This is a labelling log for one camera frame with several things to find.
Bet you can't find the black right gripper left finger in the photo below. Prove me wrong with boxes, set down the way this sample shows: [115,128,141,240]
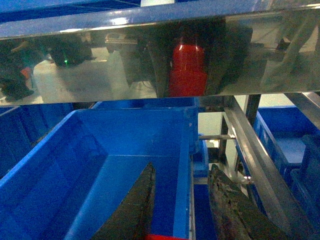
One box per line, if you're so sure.
[91,162,156,240]

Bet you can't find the large blue target bin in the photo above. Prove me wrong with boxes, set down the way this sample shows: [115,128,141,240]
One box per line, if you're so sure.
[0,108,198,240]

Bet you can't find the steel flow rack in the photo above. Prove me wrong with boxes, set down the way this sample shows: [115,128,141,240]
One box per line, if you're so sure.
[0,0,320,240]

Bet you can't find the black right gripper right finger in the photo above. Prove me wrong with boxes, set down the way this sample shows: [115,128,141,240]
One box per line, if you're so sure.
[207,164,288,240]

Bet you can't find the red toy block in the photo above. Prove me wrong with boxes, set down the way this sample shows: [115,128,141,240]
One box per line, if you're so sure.
[144,234,184,240]

